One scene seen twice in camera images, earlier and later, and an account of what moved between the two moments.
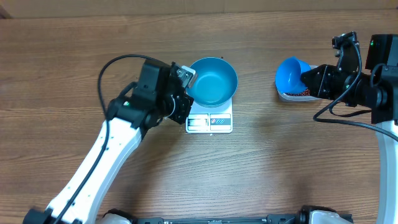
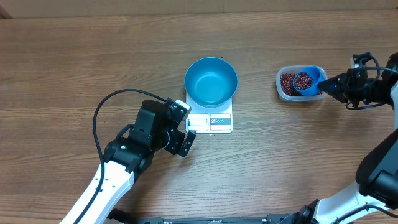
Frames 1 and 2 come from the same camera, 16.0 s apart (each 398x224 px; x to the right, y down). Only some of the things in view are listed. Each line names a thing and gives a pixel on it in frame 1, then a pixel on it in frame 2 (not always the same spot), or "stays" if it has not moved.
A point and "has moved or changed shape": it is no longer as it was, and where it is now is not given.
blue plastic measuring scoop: x=288 y=77 has moved or changed shape
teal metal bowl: x=216 y=81 stays
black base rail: x=308 y=214 stays
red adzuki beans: x=306 y=93 to x=287 y=85
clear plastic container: x=306 y=97 stays
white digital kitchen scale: x=211 y=120 stays
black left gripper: x=185 y=103 to x=175 y=147
